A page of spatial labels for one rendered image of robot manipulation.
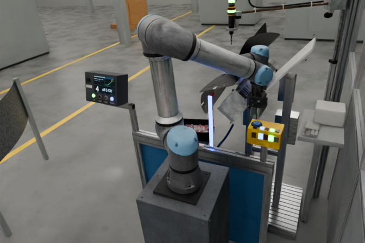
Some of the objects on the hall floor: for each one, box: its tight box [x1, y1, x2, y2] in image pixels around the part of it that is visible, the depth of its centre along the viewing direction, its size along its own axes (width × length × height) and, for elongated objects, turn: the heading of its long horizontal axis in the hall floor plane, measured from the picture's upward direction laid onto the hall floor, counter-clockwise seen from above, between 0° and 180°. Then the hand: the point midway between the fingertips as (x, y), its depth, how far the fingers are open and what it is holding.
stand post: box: [272, 73, 295, 207], centre depth 193 cm, size 4×9×115 cm, turn 161°
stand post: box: [245, 106, 255, 156], centre depth 208 cm, size 4×9×91 cm, turn 161°
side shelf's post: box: [301, 143, 322, 222], centre depth 189 cm, size 4×4×83 cm
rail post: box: [259, 173, 274, 243], centre depth 163 cm, size 4×4×78 cm
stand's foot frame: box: [268, 181, 303, 240], centre depth 223 cm, size 62×46×8 cm
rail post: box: [134, 142, 148, 189], centre depth 200 cm, size 4×4×78 cm
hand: (257, 116), depth 133 cm, fingers closed
